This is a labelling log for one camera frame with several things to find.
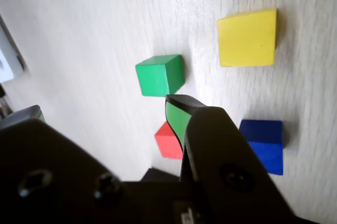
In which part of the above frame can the yellow wooden cube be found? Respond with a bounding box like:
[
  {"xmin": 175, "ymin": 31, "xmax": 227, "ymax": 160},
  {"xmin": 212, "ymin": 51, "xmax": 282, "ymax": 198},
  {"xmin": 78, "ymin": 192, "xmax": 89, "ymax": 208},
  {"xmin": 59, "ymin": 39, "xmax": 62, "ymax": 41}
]
[{"xmin": 217, "ymin": 8, "xmax": 278, "ymax": 68}]

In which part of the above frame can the white flat object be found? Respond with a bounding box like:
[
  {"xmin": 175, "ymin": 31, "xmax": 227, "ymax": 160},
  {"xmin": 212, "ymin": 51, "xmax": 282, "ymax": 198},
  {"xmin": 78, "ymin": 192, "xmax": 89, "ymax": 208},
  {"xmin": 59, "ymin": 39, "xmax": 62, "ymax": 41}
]
[{"xmin": 0, "ymin": 13, "xmax": 28, "ymax": 83}]

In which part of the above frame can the green wooden cube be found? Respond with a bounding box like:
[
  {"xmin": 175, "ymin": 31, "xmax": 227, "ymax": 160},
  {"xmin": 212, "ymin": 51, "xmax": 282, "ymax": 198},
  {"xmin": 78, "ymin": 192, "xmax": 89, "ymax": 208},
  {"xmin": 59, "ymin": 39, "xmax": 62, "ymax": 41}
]
[{"xmin": 135, "ymin": 54, "xmax": 184, "ymax": 97}]

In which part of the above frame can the blue wooden cube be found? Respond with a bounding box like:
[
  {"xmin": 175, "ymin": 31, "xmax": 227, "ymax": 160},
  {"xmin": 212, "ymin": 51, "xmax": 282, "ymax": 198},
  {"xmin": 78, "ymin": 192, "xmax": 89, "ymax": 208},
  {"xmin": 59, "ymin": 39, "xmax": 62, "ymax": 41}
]
[{"xmin": 239, "ymin": 119, "xmax": 284, "ymax": 176}]

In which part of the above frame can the red wooden cube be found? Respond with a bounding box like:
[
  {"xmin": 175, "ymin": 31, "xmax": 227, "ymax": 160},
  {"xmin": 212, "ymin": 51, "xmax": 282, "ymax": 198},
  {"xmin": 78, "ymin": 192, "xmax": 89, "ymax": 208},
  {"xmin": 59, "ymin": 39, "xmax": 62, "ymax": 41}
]
[{"xmin": 154, "ymin": 121, "xmax": 184, "ymax": 160}]

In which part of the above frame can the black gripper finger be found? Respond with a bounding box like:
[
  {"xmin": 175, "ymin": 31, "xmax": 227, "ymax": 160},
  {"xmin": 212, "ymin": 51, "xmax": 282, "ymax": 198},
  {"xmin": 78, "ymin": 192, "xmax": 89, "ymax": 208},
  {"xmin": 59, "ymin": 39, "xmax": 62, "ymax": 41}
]
[
  {"xmin": 164, "ymin": 94, "xmax": 301, "ymax": 224},
  {"xmin": 0, "ymin": 105, "xmax": 132, "ymax": 224}
]

